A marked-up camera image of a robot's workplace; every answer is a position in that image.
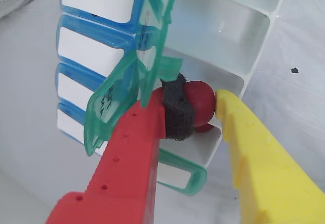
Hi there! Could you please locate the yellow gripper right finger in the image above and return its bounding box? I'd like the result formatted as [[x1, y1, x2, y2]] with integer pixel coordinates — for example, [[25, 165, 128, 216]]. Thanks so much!
[[215, 89, 325, 224]]

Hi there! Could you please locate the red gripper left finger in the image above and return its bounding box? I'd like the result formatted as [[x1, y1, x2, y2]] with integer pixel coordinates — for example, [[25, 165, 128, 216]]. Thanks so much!
[[45, 73, 196, 224]]

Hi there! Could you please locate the blue green pill organizer box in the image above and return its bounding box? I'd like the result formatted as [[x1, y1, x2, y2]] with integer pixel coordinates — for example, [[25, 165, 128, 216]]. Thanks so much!
[[55, 0, 291, 197]]

